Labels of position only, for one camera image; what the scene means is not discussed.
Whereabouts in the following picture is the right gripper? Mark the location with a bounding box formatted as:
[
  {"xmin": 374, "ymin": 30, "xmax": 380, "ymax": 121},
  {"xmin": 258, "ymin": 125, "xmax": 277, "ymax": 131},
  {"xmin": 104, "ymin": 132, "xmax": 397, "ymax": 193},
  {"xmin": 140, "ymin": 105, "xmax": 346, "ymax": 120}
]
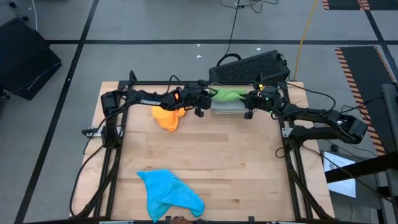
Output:
[{"xmin": 238, "ymin": 82, "xmax": 283, "ymax": 120}]

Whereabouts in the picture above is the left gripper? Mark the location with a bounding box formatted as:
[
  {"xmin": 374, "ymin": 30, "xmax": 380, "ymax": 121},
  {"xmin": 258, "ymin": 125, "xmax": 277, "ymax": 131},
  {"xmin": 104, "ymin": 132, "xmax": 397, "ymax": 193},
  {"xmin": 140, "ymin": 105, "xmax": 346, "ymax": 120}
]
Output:
[{"xmin": 181, "ymin": 80, "xmax": 218, "ymax": 119}]

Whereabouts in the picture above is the bright green microfiber towel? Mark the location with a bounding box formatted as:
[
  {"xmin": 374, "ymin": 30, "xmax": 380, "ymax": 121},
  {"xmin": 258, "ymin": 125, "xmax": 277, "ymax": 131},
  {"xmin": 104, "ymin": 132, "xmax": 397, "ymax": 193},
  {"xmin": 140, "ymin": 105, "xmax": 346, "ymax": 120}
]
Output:
[{"xmin": 211, "ymin": 86, "xmax": 249, "ymax": 103}]

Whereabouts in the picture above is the grey waffle microfiber towel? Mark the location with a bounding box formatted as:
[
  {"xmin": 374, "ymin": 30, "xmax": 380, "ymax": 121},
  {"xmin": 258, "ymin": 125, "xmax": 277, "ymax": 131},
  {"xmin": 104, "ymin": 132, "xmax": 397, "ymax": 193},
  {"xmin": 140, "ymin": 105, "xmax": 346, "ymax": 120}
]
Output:
[{"xmin": 211, "ymin": 101, "xmax": 247, "ymax": 111}]

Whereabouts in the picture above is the orange microfiber towel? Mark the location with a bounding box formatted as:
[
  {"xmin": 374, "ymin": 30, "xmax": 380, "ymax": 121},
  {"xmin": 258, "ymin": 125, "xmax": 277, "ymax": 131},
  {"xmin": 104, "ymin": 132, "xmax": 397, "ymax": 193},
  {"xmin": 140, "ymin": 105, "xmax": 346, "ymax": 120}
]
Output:
[{"xmin": 151, "ymin": 105, "xmax": 187, "ymax": 133}]

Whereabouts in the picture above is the turquoise blue microfiber towel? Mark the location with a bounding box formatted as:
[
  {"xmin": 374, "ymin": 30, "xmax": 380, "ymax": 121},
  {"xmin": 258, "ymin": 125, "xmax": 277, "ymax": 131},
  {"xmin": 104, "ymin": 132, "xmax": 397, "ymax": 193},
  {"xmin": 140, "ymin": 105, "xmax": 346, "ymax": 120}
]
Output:
[{"xmin": 137, "ymin": 169, "xmax": 205, "ymax": 223}]

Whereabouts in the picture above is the clear plastic bin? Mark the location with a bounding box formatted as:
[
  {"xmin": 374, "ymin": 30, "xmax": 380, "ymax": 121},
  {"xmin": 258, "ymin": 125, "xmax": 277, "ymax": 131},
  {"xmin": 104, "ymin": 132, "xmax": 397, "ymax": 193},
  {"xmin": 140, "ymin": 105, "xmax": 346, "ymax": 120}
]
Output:
[{"xmin": 208, "ymin": 81, "xmax": 259, "ymax": 115}]

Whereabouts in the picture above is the black perforated computer case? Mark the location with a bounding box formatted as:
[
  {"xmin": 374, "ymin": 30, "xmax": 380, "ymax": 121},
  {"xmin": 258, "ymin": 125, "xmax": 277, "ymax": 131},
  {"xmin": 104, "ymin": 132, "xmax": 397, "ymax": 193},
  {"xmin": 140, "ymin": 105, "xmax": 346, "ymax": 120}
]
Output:
[{"xmin": 208, "ymin": 49, "xmax": 291, "ymax": 83}]

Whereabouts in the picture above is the black hazard-striped floor mat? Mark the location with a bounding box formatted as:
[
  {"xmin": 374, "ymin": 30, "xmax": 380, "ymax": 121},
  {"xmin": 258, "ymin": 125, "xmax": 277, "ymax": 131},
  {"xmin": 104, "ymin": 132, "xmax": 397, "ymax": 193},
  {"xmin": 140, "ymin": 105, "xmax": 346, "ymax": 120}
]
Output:
[
  {"xmin": 322, "ymin": 0, "xmax": 398, "ymax": 11},
  {"xmin": 335, "ymin": 45, "xmax": 398, "ymax": 156}
]

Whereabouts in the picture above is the white paper sheet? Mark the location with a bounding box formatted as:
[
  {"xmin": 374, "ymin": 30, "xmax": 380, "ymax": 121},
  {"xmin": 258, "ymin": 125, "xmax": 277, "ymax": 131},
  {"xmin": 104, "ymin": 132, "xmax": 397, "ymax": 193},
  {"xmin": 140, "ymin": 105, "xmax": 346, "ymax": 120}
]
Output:
[{"xmin": 323, "ymin": 150, "xmax": 357, "ymax": 199}]

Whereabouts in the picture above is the black metal beam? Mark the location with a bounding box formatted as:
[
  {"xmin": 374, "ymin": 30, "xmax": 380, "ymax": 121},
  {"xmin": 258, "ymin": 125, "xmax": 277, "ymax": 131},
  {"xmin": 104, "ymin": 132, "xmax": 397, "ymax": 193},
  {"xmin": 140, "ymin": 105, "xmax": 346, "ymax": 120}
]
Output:
[{"xmin": 325, "ymin": 151, "xmax": 398, "ymax": 184}]

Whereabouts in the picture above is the large black equipment case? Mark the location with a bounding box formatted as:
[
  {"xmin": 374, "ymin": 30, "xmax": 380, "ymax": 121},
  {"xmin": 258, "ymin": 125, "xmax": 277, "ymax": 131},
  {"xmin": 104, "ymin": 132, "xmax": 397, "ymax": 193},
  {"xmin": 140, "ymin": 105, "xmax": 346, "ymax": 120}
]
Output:
[{"xmin": 0, "ymin": 17, "xmax": 62, "ymax": 101}]

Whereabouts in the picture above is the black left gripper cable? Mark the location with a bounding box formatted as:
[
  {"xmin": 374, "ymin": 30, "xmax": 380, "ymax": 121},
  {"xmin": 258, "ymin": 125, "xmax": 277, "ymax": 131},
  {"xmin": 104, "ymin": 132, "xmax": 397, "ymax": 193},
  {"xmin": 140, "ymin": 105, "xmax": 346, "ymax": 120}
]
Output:
[{"xmin": 167, "ymin": 74, "xmax": 218, "ymax": 95}]

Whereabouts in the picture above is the black metal table frame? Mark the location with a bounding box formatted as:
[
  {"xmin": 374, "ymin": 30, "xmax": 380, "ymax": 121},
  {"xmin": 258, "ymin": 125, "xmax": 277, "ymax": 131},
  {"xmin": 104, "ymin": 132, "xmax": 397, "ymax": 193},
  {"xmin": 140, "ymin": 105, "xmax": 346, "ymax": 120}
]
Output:
[{"xmin": 70, "ymin": 70, "xmax": 336, "ymax": 224}]

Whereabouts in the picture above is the black hanging cable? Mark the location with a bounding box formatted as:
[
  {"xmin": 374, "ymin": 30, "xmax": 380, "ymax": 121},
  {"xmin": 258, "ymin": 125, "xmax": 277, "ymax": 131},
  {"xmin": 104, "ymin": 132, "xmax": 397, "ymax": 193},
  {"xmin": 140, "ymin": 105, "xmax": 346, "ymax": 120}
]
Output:
[{"xmin": 216, "ymin": 0, "xmax": 280, "ymax": 67}]

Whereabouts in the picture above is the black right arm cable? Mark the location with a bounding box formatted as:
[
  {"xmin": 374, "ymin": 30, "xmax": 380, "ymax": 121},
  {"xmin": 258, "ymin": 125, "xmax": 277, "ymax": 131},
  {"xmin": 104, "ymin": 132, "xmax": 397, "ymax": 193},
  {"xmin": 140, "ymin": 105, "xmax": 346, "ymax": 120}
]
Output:
[{"xmin": 285, "ymin": 81, "xmax": 337, "ymax": 110}]

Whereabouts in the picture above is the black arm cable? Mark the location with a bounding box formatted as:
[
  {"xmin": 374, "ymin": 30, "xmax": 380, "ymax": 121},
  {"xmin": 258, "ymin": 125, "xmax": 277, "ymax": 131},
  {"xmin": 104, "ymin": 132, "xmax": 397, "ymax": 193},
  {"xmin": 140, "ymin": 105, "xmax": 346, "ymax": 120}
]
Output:
[
  {"xmin": 285, "ymin": 81, "xmax": 337, "ymax": 110},
  {"xmin": 70, "ymin": 143, "xmax": 106, "ymax": 218}
]

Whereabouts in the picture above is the yellow hanging cable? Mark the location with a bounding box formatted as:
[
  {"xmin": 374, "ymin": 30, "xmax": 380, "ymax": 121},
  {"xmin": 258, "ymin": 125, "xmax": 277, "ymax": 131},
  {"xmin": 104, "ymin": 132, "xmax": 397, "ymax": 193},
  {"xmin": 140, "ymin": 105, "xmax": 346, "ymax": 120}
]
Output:
[{"xmin": 292, "ymin": 0, "xmax": 320, "ymax": 82}]

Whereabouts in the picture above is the grey metal post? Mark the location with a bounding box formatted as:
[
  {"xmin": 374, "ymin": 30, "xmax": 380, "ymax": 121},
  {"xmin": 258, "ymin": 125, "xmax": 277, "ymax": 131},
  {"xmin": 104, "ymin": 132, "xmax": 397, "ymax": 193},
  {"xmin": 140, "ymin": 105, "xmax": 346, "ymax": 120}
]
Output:
[{"xmin": 381, "ymin": 83, "xmax": 398, "ymax": 224}]

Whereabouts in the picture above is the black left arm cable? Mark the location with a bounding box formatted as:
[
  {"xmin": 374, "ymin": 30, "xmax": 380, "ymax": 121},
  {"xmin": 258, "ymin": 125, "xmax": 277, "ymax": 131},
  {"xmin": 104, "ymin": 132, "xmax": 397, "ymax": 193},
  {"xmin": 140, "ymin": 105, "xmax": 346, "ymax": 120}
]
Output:
[{"xmin": 70, "ymin": 143, "xmax": 106, "ymax": 218}]

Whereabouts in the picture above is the white floor cable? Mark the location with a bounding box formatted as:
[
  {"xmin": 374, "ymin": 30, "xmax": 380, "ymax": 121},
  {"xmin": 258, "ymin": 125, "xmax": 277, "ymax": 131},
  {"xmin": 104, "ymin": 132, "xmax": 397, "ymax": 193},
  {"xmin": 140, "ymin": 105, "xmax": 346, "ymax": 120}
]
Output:
[{"xmin": 30, "ymin": 0, "xmax": 39, "ymax": 32}]

